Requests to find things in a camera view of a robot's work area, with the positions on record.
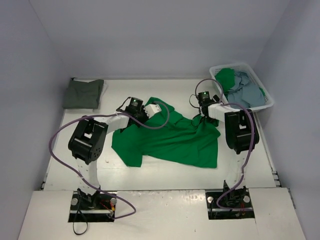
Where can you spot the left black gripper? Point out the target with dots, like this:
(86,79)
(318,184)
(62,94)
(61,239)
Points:
(141,116)

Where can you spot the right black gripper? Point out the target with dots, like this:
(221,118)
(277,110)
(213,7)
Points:
(204,111)

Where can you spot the green t shirt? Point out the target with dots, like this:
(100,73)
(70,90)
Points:
(173,137)
(226,78)

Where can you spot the grey t shirt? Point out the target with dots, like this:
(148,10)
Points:
(83,94)

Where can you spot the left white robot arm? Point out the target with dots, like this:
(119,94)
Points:
(87,142)

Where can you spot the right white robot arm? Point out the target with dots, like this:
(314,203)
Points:
(241,135)

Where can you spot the white laundry basket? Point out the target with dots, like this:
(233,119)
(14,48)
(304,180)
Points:
(244,67)

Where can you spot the light blue t shirt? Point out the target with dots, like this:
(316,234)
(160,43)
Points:
(245,92)

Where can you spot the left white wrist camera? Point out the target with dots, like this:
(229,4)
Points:
(152,109)

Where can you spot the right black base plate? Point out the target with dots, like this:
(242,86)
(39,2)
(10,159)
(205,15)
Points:
(236,205)

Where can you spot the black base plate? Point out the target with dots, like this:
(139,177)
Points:
(102,212)
(236,205)

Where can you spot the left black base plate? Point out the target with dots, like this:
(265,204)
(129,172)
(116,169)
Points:
(102,212)

